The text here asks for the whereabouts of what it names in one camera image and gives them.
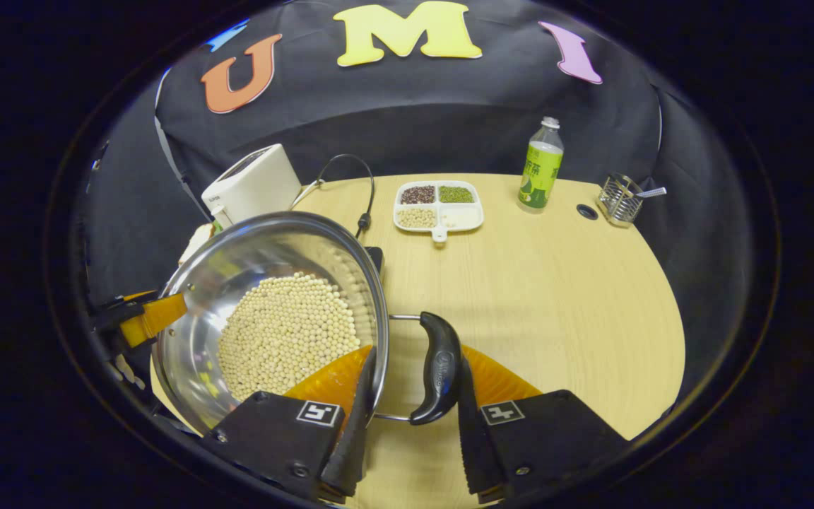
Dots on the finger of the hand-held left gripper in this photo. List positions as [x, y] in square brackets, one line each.
[114, 309]
[160, 318]

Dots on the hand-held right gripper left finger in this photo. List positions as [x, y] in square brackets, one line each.
[352, 438]

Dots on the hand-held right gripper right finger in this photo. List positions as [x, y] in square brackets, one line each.
[474, 438]

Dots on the stainless steel pot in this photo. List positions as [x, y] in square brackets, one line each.
[202, 332]

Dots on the black induction cooktop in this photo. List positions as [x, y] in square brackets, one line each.
[376, 261]

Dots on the pile of soybeans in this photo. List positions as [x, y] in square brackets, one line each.
[283, 336]

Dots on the white toaster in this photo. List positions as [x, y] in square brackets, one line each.
[255, 184]

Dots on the white divided bean tray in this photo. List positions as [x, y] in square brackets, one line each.
[442, 218]

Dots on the green label drink bottle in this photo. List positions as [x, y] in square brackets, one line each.
[540, 177]

